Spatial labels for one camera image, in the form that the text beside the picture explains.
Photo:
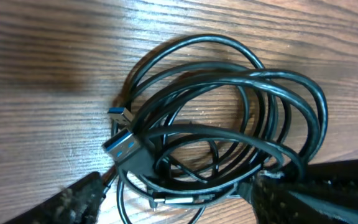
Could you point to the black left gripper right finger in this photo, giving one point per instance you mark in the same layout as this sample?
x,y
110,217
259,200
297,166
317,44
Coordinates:
x,y
328,194

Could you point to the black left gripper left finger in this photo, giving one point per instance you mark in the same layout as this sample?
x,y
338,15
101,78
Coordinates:
x,y
77,204

